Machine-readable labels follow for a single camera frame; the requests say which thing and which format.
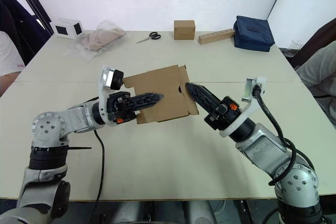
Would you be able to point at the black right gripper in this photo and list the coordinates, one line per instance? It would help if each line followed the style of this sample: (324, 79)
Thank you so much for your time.
(225, 113)

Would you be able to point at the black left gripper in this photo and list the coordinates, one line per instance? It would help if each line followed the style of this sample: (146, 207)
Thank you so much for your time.
(118, 106)

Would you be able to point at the brown cardboard box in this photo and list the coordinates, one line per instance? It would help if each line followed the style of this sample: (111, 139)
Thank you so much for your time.
(168, 87)

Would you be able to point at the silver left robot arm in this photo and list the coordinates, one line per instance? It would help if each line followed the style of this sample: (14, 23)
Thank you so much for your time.
(50, 127)

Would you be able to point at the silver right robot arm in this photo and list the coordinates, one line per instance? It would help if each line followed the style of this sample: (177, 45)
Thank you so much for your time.
(265, 150)

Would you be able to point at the small closed cardboard box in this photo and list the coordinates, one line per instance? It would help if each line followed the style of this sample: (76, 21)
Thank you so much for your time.
(184, 31)

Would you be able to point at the clear plastic bag of cardboard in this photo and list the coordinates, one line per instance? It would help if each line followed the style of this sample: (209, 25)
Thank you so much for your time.
(99, 39)

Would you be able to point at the wooden block with holes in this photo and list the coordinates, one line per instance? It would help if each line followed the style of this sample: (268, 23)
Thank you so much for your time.
(216, 36)

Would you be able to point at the navy blue fabric bag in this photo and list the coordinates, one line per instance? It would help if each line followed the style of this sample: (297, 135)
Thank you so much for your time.
(253, 33)

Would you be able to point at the clear plastic cup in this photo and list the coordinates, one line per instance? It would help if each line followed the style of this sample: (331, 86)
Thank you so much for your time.
(296, 45)

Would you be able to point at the white cube with black squares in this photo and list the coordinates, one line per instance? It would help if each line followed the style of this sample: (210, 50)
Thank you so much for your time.
(65, 28)

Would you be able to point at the grey rounded shape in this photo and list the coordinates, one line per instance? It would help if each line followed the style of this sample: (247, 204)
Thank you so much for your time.
(200, 213)

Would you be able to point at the person in grey clothes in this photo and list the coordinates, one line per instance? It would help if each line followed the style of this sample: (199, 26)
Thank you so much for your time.
(320, 74)

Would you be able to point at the dark brown chair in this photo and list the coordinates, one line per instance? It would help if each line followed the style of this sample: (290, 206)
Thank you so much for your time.
(319, 37)

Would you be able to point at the dark jacket on chair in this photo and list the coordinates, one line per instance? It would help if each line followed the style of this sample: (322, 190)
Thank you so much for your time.
(21, 27)

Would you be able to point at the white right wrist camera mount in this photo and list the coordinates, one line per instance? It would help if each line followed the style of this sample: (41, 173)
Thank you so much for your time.
(244, 117)

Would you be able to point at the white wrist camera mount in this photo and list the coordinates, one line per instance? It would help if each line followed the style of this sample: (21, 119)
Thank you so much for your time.
(244, 117)
(101, 90)

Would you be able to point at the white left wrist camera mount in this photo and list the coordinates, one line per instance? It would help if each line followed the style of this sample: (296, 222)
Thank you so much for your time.
(101, 90)

